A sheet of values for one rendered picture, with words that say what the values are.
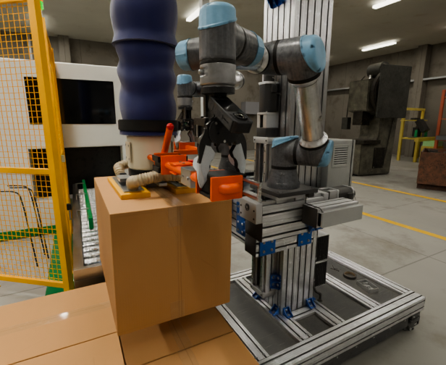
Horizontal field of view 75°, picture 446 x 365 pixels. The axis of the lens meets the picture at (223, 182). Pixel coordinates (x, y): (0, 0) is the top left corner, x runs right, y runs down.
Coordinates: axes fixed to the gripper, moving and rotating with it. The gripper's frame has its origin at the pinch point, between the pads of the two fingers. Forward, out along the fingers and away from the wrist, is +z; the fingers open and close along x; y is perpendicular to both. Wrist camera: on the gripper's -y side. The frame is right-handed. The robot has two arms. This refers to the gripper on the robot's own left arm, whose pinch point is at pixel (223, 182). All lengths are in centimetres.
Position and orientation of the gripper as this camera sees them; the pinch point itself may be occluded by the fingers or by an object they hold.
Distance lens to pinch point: 63.4
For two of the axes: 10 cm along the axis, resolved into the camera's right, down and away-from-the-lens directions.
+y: -4.7, -2.0, 8.6
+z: 0.0, 9.7, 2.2
